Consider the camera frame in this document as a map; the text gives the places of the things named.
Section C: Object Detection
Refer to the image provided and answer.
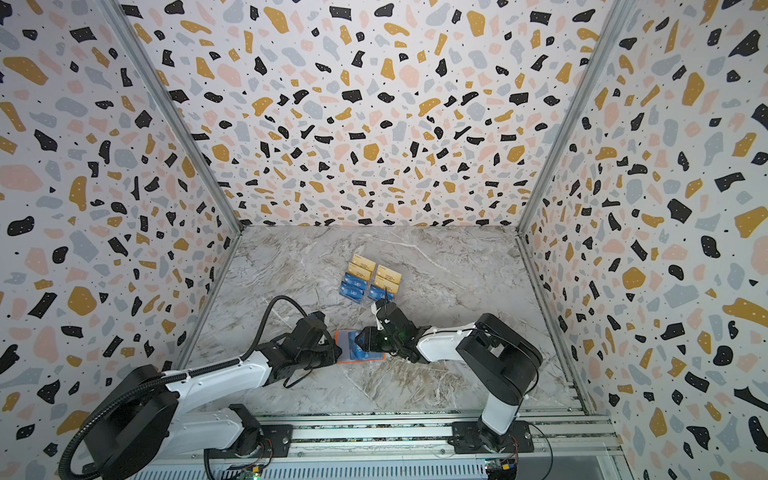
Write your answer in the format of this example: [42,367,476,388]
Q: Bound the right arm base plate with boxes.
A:
[448,420,534,455]

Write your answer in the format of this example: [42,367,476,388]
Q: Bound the orange card holder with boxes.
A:
[335,329,386,364]

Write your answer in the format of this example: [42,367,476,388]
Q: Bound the aluminium corner post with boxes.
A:
[96,1,243,236]
[516,0,637,235]

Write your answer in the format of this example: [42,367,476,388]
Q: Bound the blue card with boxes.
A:
[343,273,368,291]
[368,285,395,302]
[338,335,358,363]
[339,282,365,303]

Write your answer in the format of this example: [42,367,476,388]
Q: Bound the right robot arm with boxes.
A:
[354,300,543,454]

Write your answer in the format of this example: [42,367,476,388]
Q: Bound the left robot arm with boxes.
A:
[59,312,342,479]

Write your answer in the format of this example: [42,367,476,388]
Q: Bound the left black corrugated cable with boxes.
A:
[58,295,313,480]

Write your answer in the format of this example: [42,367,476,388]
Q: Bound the right aluminium corner post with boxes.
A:
[516,0,637,235]

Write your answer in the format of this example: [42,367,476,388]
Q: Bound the gold card back left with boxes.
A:
[351,254,376,272]

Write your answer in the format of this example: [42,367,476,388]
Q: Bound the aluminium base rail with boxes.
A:
[137,410,633,479]

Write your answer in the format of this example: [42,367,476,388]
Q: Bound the left aluminium corner post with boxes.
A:
[96,1,243,236]

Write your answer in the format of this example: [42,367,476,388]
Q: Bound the gold card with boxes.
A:
[373,275,399,294]
[376,264,402,284]
[351,254,376,272]
[347,263,372,282]

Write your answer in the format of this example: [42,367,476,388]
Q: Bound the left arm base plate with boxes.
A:
[234,424,294,460]

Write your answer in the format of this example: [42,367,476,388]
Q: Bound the gold card back right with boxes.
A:
[376,264,402,284]

